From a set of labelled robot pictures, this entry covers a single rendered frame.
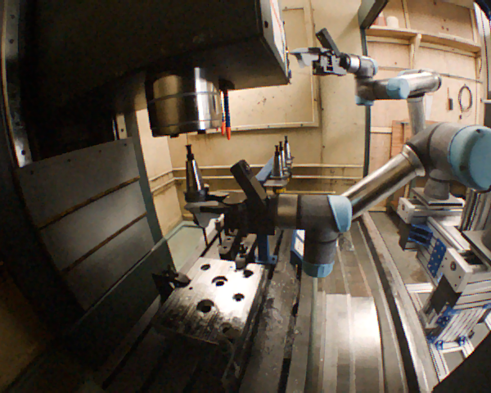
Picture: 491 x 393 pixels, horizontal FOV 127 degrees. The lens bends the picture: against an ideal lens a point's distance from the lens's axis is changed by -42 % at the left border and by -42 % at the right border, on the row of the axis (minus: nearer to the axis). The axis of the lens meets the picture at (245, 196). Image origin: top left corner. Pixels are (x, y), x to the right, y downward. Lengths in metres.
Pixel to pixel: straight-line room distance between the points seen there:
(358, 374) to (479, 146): 0.69
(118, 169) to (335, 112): 1.24
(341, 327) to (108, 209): 0.94
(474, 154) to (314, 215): 0.33
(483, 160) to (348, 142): 1.08
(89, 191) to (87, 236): 0.15
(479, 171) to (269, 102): 1.22
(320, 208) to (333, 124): 1.05
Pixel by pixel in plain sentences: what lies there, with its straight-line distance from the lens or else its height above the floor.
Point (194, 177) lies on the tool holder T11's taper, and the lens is 0.47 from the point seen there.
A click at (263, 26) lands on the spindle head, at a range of 0.32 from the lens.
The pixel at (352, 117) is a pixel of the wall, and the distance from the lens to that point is 1.44.
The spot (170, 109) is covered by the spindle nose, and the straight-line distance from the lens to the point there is 0.40.
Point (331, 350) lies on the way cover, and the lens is 0.79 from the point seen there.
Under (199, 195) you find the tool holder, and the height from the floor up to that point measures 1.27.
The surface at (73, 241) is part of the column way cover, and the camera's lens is 0.78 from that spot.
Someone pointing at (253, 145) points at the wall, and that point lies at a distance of 1.47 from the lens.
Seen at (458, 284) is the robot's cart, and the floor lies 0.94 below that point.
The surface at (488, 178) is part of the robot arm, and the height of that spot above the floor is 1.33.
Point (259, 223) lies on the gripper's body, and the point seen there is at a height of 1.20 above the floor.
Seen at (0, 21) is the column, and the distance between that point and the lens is 0.86.
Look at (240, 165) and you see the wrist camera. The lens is 0.41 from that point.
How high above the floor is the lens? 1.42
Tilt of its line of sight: 21 degrees down
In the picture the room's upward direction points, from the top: 5 degrees counter-clockwise
